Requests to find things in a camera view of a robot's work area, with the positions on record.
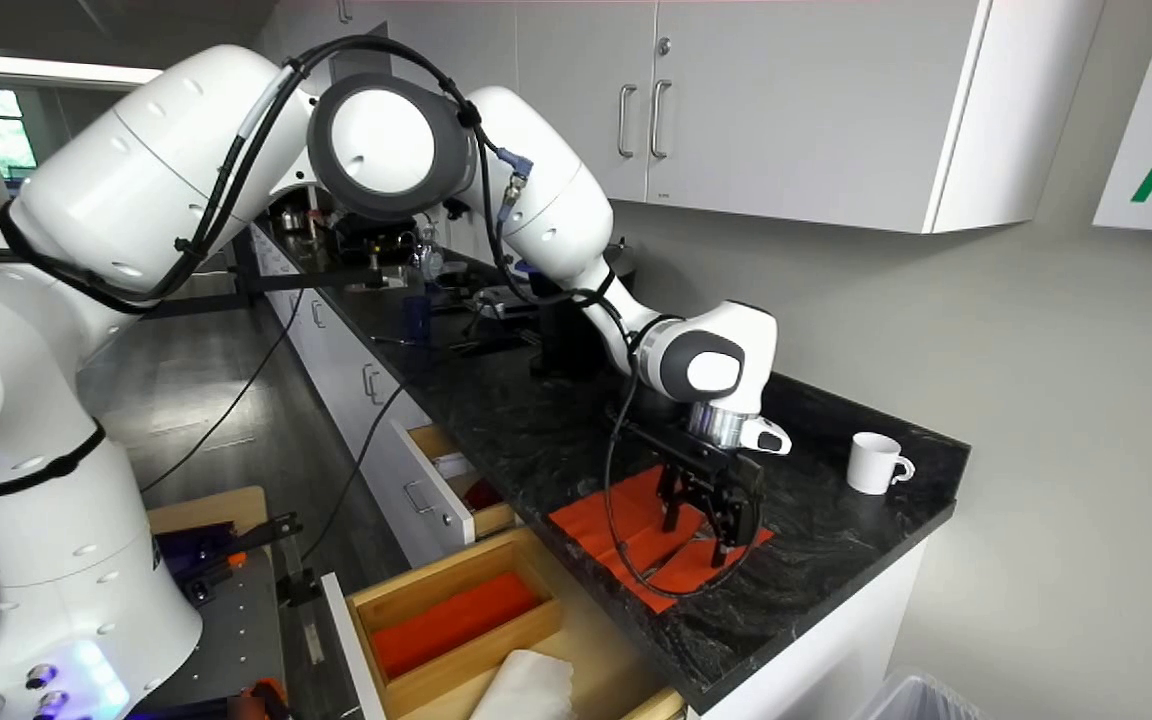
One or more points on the white trash bin with bag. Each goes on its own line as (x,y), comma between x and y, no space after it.
(917,701)

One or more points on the white wall cabinet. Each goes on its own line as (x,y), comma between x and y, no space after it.
(802,104)

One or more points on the wooden drawer with two compartments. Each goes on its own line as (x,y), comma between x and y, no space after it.
(560,623)

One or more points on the orange napkin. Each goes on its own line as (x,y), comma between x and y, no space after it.
(611,524)

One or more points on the black and orange clamp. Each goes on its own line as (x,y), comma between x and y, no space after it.
(237,542)

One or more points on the white mug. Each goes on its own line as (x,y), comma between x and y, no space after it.
(875,460)

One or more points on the orange drawer liner cloth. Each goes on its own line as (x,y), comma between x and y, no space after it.
(448,624)

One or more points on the ceiling light strip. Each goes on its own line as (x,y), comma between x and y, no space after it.
(58,65)

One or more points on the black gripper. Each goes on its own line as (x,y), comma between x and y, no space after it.
(709,479)

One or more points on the white items in narrow drawer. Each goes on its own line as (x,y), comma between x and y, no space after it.
(453,465)

